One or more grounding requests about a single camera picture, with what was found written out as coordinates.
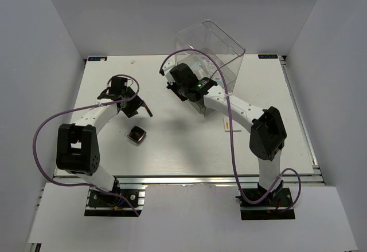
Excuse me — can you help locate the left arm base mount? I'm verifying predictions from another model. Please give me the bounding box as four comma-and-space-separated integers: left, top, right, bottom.
84, 184, 144, 218

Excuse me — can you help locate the clear acrylic makeup organizer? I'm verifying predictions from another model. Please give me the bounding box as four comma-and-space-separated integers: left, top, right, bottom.
174, 19, 247, 118

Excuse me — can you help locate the blue table label right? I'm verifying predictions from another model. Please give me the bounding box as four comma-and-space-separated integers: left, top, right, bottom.
257, 54, 278, 59

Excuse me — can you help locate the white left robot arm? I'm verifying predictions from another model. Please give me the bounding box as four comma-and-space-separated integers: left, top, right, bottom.
56, 74, 145, 206

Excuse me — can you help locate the dark red lipstick tube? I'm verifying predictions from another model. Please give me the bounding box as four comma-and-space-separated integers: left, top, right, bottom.
145, 104, 153, 117

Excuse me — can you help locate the blue table label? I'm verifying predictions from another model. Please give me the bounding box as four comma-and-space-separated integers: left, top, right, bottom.
257, 54, 278, 59
87, 56, 107, 62

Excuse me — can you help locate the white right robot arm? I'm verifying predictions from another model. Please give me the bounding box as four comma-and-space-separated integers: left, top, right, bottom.
159, 63, 287, 206

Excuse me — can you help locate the blue table label left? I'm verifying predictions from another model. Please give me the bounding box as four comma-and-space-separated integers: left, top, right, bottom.
87, 56, 107, 62

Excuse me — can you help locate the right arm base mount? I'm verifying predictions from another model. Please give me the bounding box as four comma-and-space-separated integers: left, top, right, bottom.
236, 188, 295, 221

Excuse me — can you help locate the clear packet blue label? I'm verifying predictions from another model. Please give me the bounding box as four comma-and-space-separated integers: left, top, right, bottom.
191, 60, 222, 85

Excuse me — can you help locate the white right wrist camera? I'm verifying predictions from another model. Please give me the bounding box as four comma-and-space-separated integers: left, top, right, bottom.
159, 67, 174, 85

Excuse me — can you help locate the aluminium table edge rail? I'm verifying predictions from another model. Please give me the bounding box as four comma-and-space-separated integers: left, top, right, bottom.
54, 173, 325, 186

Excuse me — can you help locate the black square compact case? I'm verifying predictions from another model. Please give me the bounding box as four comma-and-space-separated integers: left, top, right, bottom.
127, 126, 147, 144

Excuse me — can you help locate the white box yellow label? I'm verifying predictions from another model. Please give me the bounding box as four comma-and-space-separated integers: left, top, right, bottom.
222, 117, 242, 133

